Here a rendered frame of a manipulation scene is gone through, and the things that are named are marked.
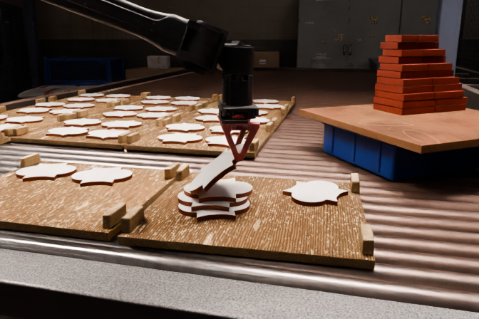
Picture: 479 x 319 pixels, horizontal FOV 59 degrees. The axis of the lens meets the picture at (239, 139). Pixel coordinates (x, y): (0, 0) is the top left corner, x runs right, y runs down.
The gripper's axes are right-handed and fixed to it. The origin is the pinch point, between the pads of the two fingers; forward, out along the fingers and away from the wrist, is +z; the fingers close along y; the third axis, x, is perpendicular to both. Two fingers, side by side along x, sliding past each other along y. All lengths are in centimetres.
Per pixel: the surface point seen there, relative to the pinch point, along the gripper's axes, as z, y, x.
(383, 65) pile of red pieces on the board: -14, -44, 50
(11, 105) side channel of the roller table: 11, -137, -92
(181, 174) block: 9.3, -15.4, -10.6
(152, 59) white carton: 13, -678, -60
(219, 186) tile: 7.9, -3.0, -3.1
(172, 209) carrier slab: 11.0, 0.7, -12.4
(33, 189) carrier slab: 11.4, -14.4, -42.3
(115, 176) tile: 10.2, -18.4, -25.5
